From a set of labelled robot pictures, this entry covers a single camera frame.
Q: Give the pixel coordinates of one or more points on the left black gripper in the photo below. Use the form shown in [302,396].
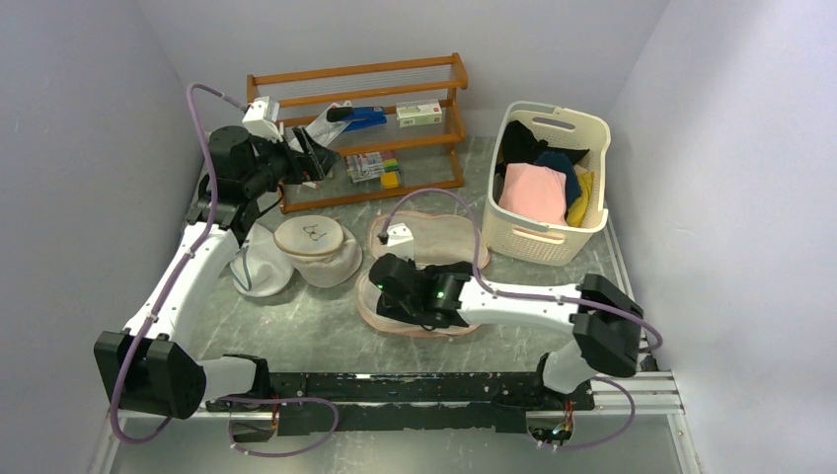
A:
[323,160]

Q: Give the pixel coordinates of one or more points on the aluminium frame rail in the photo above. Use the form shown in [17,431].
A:
[658,441]

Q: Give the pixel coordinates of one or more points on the blue stapler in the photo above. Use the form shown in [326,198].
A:
[356,118]

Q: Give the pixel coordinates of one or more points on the floral mesh laundry bag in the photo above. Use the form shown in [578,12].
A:
[443,243]

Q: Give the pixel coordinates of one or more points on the black bra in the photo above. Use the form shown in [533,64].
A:
[425,314]

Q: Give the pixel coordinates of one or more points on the yellow cloth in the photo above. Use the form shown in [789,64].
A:
[577,210]

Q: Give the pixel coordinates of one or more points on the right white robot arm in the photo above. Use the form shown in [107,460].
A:
[604,323]

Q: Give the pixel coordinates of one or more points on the pink folded cloth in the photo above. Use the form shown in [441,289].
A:
[535,192]

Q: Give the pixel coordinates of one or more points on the wooden shelf rack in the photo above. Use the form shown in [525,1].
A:
[426,154]

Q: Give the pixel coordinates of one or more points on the black garment in basket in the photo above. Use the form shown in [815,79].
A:
[519,145]

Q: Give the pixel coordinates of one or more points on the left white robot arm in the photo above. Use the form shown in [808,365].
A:
[144,366]

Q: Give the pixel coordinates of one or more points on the cream laundry basket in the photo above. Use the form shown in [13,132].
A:
[542,243]

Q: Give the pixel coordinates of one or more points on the clear plastic packet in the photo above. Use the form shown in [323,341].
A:
[323,131]

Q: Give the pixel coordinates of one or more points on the dark teal cloth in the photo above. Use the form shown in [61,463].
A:
[562,163]

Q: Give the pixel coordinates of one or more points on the beige round laundry bag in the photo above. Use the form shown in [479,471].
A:
[322,250]

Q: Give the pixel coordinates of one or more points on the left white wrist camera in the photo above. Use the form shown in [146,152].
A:
[260,119]

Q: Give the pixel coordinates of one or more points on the highlighter marker pack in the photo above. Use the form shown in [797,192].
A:
[370,166]

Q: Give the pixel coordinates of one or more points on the white green box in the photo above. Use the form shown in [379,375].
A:
[417,113]

